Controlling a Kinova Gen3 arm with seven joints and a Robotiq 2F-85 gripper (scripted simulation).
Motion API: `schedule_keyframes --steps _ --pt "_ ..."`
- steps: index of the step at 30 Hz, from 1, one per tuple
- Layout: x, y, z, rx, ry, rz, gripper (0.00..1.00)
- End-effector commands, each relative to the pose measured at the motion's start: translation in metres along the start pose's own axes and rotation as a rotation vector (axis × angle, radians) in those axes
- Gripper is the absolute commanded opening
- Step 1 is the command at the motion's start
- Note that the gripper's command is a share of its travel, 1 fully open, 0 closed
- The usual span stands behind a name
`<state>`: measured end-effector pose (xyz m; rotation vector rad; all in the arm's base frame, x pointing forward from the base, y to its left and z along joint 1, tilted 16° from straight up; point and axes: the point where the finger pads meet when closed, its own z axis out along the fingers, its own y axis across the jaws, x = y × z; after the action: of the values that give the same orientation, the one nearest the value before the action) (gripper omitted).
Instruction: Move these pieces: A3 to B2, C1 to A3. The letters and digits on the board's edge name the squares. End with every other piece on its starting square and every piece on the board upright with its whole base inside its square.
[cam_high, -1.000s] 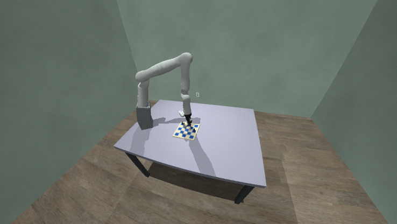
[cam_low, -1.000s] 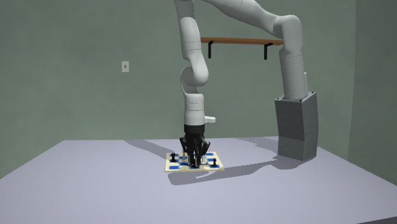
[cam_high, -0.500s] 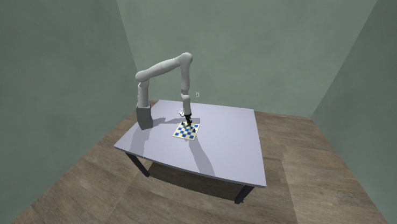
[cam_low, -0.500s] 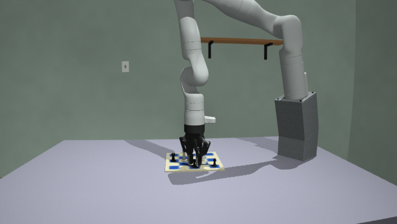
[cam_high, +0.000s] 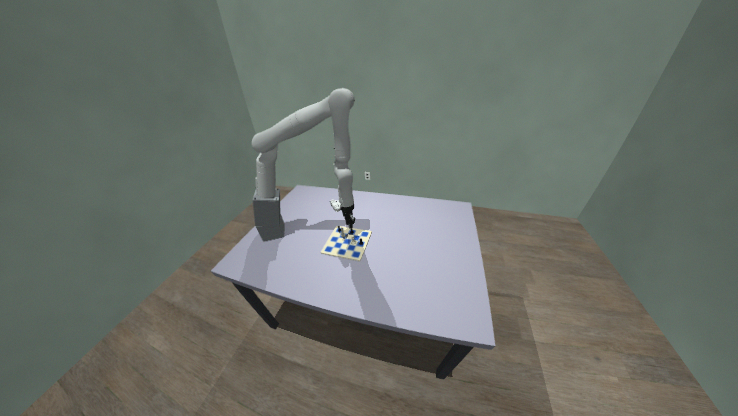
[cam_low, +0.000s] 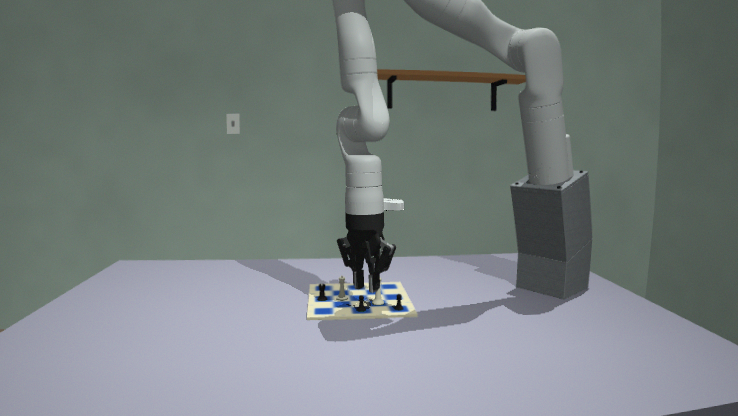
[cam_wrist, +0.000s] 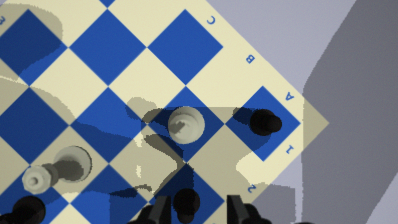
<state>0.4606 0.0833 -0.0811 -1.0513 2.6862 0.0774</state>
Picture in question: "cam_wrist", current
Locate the blue and cream chessboard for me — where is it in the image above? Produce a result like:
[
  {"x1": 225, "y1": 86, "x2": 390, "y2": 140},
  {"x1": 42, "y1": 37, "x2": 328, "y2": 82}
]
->
[{"x1": 0, "y1": 0, "x2": 329, "y2": 224}]

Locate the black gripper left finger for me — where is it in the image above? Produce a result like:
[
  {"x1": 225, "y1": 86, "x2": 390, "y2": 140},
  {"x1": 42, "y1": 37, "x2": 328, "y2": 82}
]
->
[{"x1": 127, "y1": 196, "x2": 171, "y2": 224}]

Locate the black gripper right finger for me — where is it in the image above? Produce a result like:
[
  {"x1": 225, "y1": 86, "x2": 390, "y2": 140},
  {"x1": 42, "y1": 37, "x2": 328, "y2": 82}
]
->
[{"x1": 227, "y1": 195, "x2": 272, "y2": 224}]

